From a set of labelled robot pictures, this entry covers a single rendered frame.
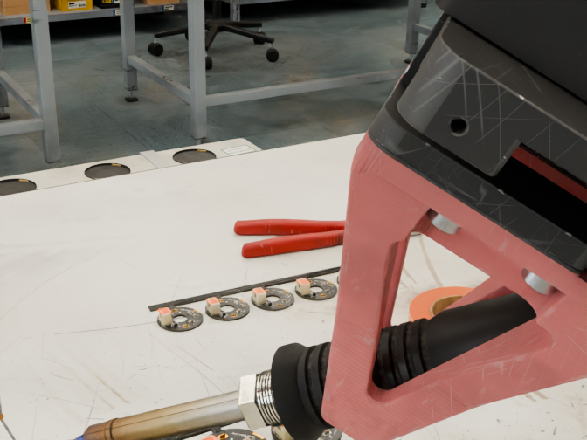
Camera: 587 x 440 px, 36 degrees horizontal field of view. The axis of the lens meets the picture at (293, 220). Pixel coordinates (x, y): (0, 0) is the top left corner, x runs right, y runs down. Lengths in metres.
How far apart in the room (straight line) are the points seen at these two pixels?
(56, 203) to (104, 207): 0.03
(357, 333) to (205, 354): 0.28
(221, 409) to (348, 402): 0.04
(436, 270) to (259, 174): 0.19
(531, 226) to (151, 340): 0.35
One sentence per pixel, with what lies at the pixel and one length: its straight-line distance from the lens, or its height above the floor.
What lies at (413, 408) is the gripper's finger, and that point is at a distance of 0.21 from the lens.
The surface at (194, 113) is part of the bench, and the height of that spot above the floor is 0.13.
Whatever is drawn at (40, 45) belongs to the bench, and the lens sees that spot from 2.66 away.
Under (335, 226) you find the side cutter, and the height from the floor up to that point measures 0.76.
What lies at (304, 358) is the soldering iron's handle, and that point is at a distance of 0.23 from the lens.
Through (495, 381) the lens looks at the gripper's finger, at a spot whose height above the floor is 0.90.
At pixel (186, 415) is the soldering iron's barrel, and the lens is 0.25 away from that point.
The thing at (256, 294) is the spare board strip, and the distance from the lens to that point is 0.52.
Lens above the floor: 1.01
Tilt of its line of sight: 24 degrees down
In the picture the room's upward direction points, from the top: 1 degrees clockwise
